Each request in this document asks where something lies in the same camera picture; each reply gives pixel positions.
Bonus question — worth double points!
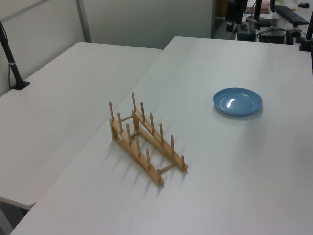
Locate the black electronics box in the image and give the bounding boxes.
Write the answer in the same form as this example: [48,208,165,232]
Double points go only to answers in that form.
[259,29,287,44]

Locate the wooden plate rack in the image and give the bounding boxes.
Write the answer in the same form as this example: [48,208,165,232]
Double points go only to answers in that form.
[108,92,189,188]

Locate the black clamp camera stand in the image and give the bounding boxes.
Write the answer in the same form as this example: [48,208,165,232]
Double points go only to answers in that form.
[298,14,313,52]

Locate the blue round plate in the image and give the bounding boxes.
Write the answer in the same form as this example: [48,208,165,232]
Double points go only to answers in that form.
[212,87,263,117]

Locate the black background pole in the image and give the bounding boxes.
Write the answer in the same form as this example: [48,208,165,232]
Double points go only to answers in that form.
[254,0,262,20]

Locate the white side table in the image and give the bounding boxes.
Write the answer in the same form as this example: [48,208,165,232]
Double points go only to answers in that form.
[0,41,163,211]

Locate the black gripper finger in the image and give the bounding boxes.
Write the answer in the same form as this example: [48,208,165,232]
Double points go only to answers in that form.
[225,1,236,33]
[235,2,246,25]

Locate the black camera stand with cable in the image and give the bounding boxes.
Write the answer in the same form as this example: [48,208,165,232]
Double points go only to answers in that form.
[0,19,31,90]

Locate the black computer keyboard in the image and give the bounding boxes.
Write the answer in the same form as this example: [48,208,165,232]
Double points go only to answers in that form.
[274,5,310,25]

